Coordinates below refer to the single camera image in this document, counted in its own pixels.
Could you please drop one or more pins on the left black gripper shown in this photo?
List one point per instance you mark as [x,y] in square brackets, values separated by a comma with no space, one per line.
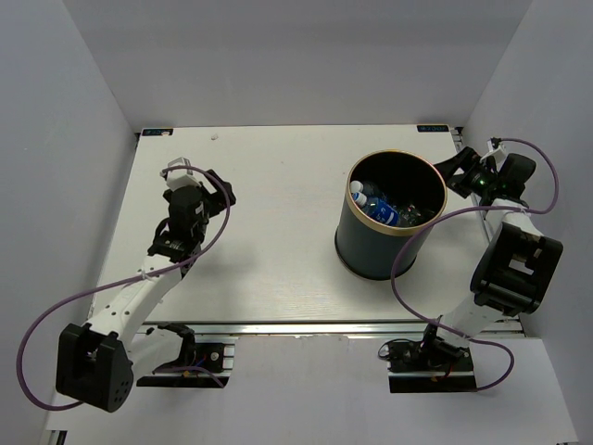
[219,200]

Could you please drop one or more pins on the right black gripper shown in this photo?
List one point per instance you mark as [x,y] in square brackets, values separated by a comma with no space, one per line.
[468,160]

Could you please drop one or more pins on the clear bottle white cap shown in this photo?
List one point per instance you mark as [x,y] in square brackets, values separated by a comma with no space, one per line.
[368,189]

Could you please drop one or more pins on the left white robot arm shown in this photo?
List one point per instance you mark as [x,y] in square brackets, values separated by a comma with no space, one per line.
[99,361]

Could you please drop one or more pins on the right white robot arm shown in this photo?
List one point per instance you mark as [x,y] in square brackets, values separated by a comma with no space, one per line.
[514,273]

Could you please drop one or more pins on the dark round bin gold rim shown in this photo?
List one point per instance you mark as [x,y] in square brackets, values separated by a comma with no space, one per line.
[375,251]

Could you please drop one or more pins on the right blue table sticker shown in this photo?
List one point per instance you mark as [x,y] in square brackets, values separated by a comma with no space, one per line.
[432,128]

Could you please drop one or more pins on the blue table sticker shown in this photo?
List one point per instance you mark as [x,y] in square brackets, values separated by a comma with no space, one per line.
[432,128]
[150,132]

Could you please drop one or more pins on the left blue table sticker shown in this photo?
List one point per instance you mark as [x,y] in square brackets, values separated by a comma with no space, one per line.
[150,132]

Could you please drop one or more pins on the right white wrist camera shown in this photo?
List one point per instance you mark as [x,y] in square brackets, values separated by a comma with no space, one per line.
[495,156]

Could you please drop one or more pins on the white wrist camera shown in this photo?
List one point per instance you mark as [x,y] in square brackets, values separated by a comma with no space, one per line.
[495,156]
[179,176]

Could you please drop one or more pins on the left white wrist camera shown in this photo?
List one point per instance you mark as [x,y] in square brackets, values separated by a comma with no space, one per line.
[179,176]

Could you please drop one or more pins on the aluminium front rail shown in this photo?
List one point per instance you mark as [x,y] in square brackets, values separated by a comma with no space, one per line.
[373,329]

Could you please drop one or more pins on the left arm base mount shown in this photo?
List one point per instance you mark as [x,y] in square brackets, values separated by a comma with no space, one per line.
[200,362]

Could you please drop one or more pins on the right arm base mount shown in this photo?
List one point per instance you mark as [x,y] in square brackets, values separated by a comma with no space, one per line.
[427,366]

